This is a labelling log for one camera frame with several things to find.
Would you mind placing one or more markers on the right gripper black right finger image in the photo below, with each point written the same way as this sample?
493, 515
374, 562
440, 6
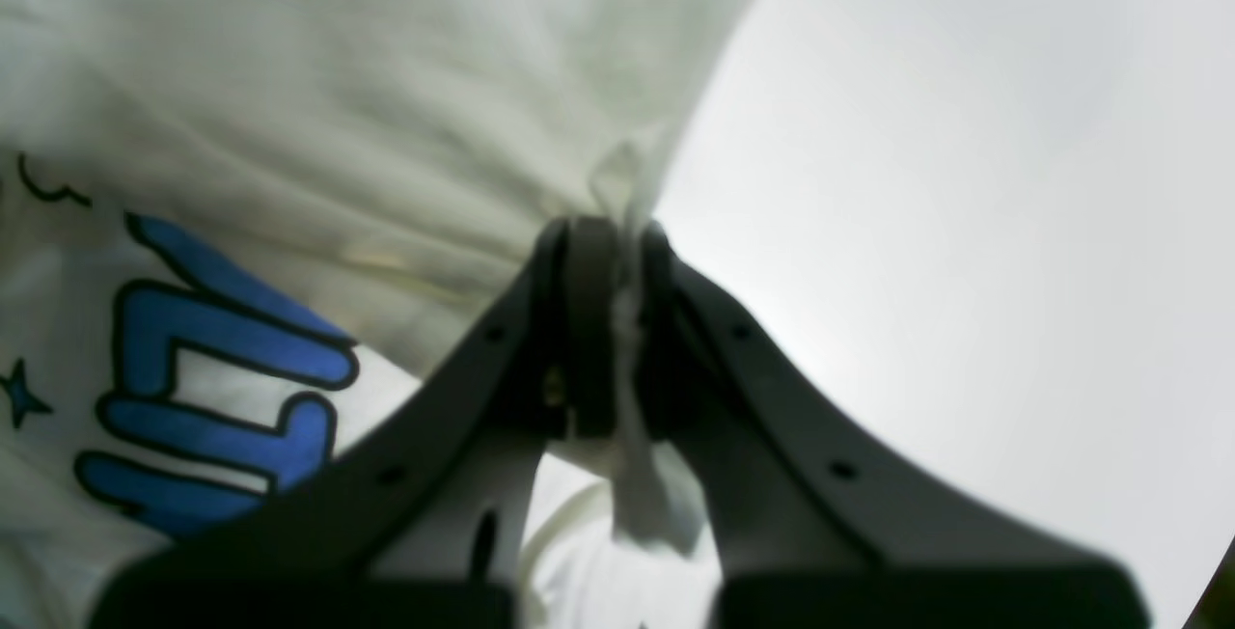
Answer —
816, 522

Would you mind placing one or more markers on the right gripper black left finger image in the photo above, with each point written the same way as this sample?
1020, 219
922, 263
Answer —
420, 525

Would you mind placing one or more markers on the white printed T-shirt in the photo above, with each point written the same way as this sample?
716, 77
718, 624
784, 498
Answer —
239, 234

